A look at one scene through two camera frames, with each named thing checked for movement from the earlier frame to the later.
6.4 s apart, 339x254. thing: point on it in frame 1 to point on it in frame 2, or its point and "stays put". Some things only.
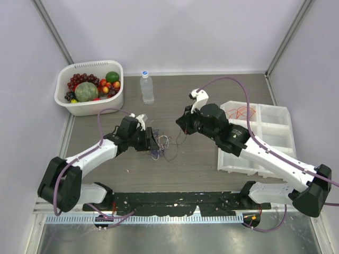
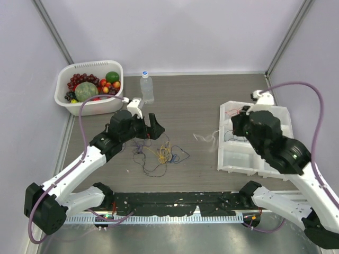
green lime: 112,76 stays put
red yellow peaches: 106,85 stays put
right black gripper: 185,121 to 238,120
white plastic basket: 99,69 stays put
